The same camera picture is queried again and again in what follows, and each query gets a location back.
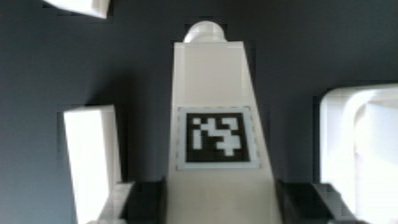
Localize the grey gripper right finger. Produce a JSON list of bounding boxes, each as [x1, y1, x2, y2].
[[275, 181, 368, 224]]

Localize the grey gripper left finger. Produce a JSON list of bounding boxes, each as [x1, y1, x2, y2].
[[87, 180, 165, 224]]

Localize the white desk leg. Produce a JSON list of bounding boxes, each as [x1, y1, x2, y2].
[[64, 105, 121, 224], [165, 21, 282, 224]]

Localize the white desk top tray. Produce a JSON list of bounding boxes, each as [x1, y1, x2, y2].
[[320, 83, 398, 224]]

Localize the white U-shaped obstacle frame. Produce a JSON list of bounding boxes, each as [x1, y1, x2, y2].
[[43, 0, 110, 19]]

